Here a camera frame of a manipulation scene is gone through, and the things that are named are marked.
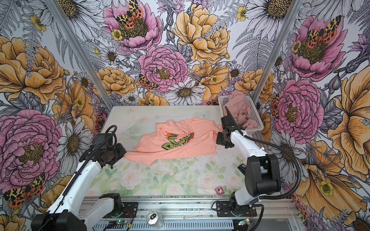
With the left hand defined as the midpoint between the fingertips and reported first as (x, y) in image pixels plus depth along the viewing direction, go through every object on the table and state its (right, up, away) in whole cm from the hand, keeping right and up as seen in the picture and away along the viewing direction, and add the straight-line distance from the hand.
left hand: (124, 156), depth 82 cm
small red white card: (+52, -16, -6) cm, 55 cm away
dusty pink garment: (+76, +30, +34) cm, 88 cm away
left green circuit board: (+2, -29, -10) cm, 31 cm away
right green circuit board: (+64, -29, -10) cm, 71 cm away
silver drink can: (+22, -20, -21) cm, 37 cm away
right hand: (+56, +4, +7) cm, 57 cm away
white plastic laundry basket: (+63, +37, +36) cm, 81 cm away
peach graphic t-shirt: (+28, +8, +21) cm, 36 cm away
